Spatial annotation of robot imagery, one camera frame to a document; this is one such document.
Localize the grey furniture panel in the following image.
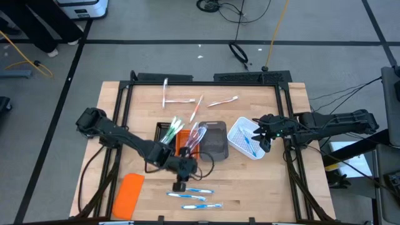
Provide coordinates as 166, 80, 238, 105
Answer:
380, 65, 400, 148
373, 143, 400, 225

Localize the person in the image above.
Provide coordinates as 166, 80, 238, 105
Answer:
6, 0, 84, 58

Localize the white flat board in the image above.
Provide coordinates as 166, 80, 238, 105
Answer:
326, 140, 373, 179

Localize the white perforated plastic basket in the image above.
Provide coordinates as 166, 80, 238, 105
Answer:
227, 116, 273, 161

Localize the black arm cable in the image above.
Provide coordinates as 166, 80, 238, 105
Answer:
304, 145, 383, 190
77, 144, 109, 216

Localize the black floor cable bundle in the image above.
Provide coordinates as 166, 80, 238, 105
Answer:
195, 0, 273, 25

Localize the black perforated box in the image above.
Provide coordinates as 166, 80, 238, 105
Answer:
213, 70, 293, 84

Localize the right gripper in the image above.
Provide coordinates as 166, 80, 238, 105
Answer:
252, 114, 299, 153

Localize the orange slotted plastic basket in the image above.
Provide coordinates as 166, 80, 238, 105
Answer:
174, 129, 201, 161

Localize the grey metal stand bar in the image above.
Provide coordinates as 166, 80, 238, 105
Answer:
0, 69, 33, 79

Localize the black slotted plastic basket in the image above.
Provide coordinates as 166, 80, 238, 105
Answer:
152, 121, 176, 153

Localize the black hanging cable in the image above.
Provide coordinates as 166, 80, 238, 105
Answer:
229, 0, 251, 71

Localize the black floor device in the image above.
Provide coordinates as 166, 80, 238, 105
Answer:
382, 170, 400, 195

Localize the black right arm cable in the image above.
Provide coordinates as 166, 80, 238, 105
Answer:
304, 145, 383, 190

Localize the orange white toothbrush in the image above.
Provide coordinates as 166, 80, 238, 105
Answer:
189, 94, 205, 123
161, 77, 169, 109
206, 95, 240, 109
164, 97, 197, 104

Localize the black aluminium table frame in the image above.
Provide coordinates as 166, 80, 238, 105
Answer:
74, 79, 337, 223

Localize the black thin floor cable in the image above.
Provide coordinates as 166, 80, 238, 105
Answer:
308, 76, 383, 101
312, 83, 371, 114

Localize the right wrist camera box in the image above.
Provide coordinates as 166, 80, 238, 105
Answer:
271, 127, 287, 141

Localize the orange flat plastic lid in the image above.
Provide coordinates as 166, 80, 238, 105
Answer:
111, 172, 146, 221

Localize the black plain box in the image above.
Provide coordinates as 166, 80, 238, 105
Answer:
136, 72, 194, 83

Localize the yellow hanging cable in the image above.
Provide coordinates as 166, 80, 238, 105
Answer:
263, 0, 291, 72

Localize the white grey appliance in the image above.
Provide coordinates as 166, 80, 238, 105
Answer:
55, 0, 110, 20

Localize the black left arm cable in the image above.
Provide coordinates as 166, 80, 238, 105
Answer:
77, 144, 109, 216

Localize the black diagonal beam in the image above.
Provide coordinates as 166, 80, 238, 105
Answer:
321, 128, 393, 166

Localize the yellow floor cable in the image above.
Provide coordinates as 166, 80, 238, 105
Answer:
0, 29, 54, 78

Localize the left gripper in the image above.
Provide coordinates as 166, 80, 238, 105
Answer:
168, 146, 199, 193

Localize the grey translucent plastic bin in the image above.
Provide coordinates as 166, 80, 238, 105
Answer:
197, 121, 229, 163

